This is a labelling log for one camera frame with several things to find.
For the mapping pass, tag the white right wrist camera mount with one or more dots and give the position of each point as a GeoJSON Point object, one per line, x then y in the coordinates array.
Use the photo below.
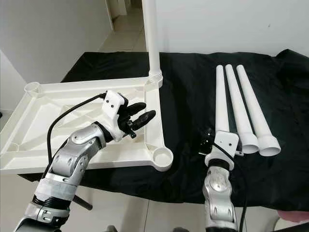
{"type": "Point", "coordinates": [224, 142]}

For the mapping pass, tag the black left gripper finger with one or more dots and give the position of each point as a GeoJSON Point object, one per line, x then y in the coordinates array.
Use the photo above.
{"type": "Point", "coordinates": [145, 119]}
{"type": "Point", "coordinates": [136, 108]}

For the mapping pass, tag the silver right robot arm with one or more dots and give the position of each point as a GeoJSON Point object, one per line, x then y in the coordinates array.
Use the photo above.
{"type": "Point", "coordinates": [219, 193]}

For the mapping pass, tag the white plastic table top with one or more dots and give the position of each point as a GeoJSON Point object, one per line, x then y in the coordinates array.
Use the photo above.
{"type": "Point", "coordinates": [58, 121]}

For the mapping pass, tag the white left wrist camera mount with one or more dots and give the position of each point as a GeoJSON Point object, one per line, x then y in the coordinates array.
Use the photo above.
{"type": "Point", "coordinates": [113, 104]}

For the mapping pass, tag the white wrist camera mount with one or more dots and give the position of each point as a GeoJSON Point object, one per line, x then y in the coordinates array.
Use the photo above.
{"type": "Point", "coordinates": [113, 104]}
{"type": "Point", "coordinates": [224, 142]}

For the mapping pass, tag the pale door frame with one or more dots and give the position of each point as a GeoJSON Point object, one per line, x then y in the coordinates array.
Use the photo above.
{"type": "Point", "coordinates": [116, 6]}

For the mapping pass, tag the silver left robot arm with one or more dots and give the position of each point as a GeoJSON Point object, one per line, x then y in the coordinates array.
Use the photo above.
{"type": "Point", "coordinates": [72, 164]}

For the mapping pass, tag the grey robot foot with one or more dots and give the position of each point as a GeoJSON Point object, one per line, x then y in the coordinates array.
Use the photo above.
{"type": "Point", "coordinates": [114, 229]}

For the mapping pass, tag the black metal table leg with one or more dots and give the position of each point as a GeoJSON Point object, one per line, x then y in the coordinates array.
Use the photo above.
{"type": "Point", "coordinates": [84, 203]}

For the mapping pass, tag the pink round seat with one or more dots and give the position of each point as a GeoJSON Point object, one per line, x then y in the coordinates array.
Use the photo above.
{"type": "Point", "coordinates": [294, 220]}

